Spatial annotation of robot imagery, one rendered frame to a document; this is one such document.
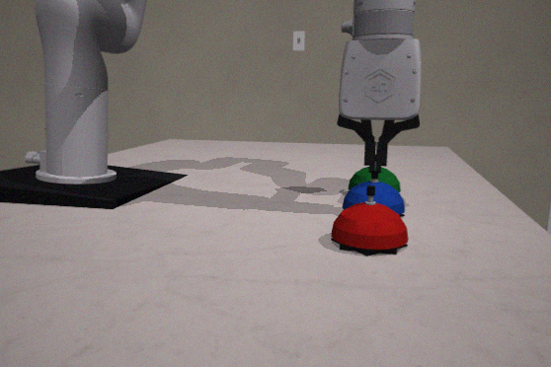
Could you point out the red dome bell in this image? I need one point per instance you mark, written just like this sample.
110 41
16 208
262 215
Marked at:
370 228

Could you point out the blue dome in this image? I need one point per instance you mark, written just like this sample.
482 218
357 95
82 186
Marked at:
385 194

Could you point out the green dome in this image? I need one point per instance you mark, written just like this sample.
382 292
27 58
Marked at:
385 176

